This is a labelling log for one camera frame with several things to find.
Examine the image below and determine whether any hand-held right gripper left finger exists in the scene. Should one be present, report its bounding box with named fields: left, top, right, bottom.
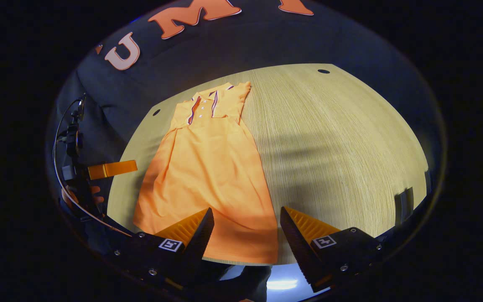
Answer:
left=107, top=207, right=216, bottom=290

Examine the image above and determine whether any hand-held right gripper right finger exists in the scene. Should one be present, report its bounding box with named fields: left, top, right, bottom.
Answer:
left=279, top=206, right=387, bottom=293

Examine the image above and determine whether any orange T-shirt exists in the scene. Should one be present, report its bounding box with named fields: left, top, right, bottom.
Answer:
left=132, top=81, right=279, bottom=266

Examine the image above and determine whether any dark table edge clamp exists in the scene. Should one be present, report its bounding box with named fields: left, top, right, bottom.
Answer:
left=395, top=187, right=414, bottom=225

